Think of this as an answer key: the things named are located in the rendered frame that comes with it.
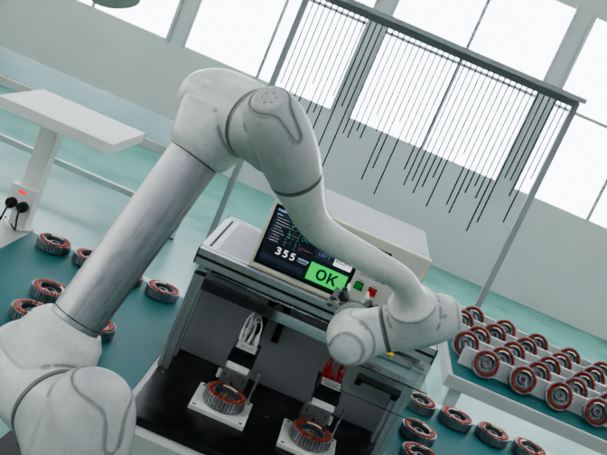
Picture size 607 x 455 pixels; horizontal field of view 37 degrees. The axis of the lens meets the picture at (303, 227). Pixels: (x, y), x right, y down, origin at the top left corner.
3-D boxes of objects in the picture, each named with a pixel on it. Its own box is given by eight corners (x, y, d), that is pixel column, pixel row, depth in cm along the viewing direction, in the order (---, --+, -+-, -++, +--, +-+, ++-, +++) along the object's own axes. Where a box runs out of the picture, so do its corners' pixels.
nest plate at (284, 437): (331, 469, 224) (332, 466, 224) (275, 446, 224) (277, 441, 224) (334, 443, 238) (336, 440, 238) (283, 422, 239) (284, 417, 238)
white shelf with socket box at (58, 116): (62, 282, 272) (113, 144, 262) (-49, 234, 273) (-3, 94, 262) (99, 255, 306) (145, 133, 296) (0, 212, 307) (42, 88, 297)
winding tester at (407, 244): (399, 330, 236) (432, 261, 231) (247, 264, 236) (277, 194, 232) (398, 291, 274) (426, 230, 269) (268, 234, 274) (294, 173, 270)
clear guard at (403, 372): (417, 424, 210) (427, 403, 209) (323, 383, 211) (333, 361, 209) (414, 374, 242) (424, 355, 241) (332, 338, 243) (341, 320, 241)
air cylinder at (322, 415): (322, 431, 243) (331, 413, 242) (297, 420, 243) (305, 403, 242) (324, 423, 248) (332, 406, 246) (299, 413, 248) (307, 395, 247)
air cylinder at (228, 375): (241, 395, 243) (248, 378, 242) (216, 385, 243) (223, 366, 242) (244, 388, 248) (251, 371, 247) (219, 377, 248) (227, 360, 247)
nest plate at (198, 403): (242, 431, 224) (244, 427, 224) (187, 407, 224) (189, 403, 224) (251, 407, 239) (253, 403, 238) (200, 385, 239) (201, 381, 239)
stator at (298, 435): (326, 459, 225) (332, 447, 225) (285, 441, 225) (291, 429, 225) (329, 440, 236) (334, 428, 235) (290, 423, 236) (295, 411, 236)
